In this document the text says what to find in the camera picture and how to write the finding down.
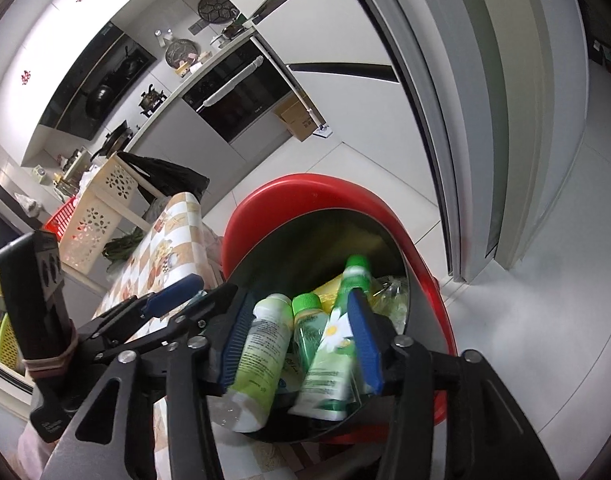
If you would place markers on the small green cap bottle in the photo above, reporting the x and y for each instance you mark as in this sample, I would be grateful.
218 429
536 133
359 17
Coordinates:
308 320

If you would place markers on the brown cardboard box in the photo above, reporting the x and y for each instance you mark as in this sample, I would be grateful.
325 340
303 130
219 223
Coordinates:
295 117

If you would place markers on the black range hood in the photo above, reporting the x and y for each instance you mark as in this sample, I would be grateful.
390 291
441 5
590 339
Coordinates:
85 95

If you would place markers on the green plastic colander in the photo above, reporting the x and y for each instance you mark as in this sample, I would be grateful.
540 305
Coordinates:
8 345

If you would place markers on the dark hanging mould pan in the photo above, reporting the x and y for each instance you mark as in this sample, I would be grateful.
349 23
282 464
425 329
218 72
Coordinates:
218 7

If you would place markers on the beige cutout plastic chair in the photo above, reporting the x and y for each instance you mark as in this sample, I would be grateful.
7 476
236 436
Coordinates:
93 225

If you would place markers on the black built-in oven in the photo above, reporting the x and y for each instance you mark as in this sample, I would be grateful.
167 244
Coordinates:
235 100

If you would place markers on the light green plastic bottle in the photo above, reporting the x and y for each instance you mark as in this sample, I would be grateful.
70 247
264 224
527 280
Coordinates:
265 345

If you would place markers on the white green kitchen appliance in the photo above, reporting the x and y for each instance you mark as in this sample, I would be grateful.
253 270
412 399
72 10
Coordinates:
238 30

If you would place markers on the black bag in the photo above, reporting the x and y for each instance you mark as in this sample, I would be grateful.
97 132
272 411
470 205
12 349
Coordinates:
170 175

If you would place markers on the white upper cabinets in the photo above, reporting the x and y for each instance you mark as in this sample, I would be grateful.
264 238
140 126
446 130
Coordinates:
60 35

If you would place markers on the crumpled clear plastic wrap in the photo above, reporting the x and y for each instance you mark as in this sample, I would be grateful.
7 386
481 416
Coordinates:
390 300

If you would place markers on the green daisy print bottle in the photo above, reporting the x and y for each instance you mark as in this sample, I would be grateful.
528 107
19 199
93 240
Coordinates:
335 350

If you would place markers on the green leafy vegetables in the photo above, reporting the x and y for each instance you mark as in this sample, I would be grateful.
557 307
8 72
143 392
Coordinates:
120 246

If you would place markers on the grey sliding door frame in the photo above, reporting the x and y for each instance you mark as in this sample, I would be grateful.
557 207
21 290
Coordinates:
485 110

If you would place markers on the grey hanging steamer plate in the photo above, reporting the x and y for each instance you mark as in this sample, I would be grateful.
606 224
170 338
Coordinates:
181 53

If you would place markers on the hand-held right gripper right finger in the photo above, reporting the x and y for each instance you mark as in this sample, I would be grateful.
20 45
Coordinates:
365 345

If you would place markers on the yellow wavy sponge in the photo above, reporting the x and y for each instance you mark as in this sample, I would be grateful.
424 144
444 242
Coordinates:
330 292

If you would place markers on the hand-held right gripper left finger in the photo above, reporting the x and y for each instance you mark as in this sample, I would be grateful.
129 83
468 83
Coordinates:
238 340

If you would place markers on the red plastic basket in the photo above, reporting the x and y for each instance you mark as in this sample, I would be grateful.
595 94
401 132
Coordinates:
60 220

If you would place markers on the red plastic stool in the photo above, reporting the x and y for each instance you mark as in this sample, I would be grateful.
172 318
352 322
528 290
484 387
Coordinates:
335 195

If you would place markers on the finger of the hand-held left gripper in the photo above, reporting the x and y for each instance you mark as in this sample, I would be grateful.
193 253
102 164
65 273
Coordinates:
205 307
173 295

